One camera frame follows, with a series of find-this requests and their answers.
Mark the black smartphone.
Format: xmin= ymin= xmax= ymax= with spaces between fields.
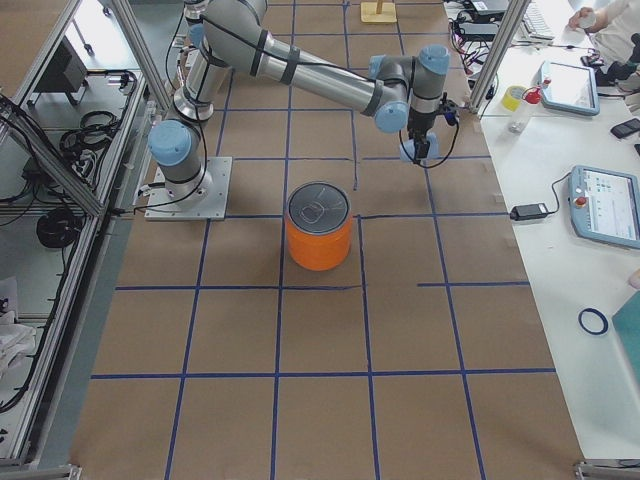
xmin=610 ymin=117 xmax=640 ymax=139

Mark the wooden cup stand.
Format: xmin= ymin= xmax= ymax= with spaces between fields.
xmin=360 ymin=0 xmax=397 ymax=24

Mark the far teach pendant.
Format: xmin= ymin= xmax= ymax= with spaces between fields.
xmin=537 ymin=60 xmax=600 ymax=116

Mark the black power adapter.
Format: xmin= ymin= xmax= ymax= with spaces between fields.
xmin=509 ymin=203 xmax=549 ymax=221

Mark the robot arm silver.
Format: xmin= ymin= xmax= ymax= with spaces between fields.
xmin=145 ymin=1 xmax=458 ymax=220

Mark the blue tape ring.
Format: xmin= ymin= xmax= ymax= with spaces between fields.
xmin=578 ymin=308 xmax=610 ymax=336

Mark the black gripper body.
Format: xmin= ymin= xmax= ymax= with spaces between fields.
xmin=407 ymin=110 xmax=437 ymax=141

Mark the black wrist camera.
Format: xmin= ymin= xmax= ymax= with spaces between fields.
xmin=441 ymin=99 xmax=459 ymax=126

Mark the teal board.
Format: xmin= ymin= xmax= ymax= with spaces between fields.
xmin=613 ymin=291 xmax=640 ymax=377

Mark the yellow tape roll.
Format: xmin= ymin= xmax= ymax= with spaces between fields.
xmin=501 ymin=85 xmax=527 ymax=112

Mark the light blue cup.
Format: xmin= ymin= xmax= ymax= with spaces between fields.
xmin=399 ymin=132 xmax=440 ymax=166

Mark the teach pendant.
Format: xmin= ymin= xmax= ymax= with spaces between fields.
xmin=568 ymin=165 xmax=639 ymax=250
xmin=537 ymin=60 xmax=600 ymax=116

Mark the seated person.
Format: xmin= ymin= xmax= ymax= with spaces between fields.
xmin=568 ymin=0 xmax=639 ymax=64

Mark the large orange can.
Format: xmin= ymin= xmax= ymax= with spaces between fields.
xmin=285 ymin=181 xmax=352 ymax=271

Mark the near teach pendant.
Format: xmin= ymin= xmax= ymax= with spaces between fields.
xmin=568 ymin=165 xmax=639 ymax=250

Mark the aluminium frame post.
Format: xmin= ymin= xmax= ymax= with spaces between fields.
xmin=468 ymin=0 xmax=529 ymax=113

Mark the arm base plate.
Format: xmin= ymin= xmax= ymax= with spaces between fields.
xmin=144 ymin=156 xmax=233 ymax=221

